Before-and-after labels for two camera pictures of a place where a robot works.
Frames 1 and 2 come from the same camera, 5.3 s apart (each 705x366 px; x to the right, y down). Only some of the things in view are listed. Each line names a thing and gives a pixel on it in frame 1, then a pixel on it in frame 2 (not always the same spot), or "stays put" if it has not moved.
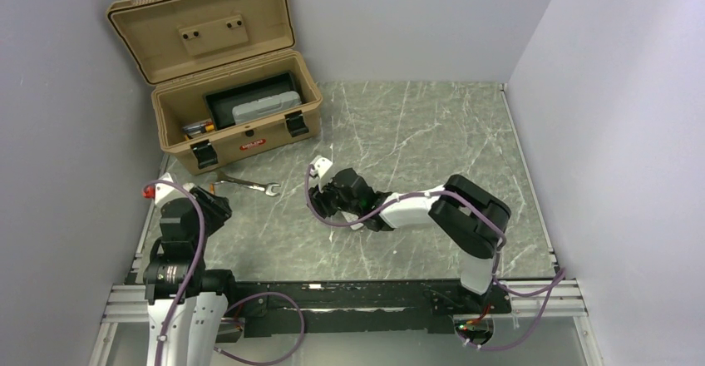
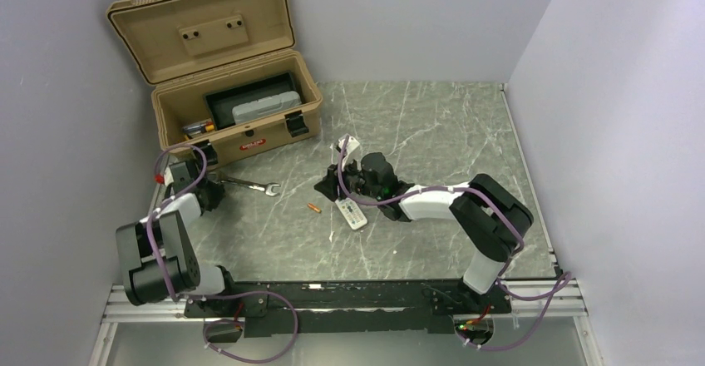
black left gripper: x=217 y=207 -> x=219 y=191
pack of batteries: x=194 y=129 stays put
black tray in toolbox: x=221 y=102 stays put
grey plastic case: x=258 y=108 stays put
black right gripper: x=317 y=201 -> x=328 y=185
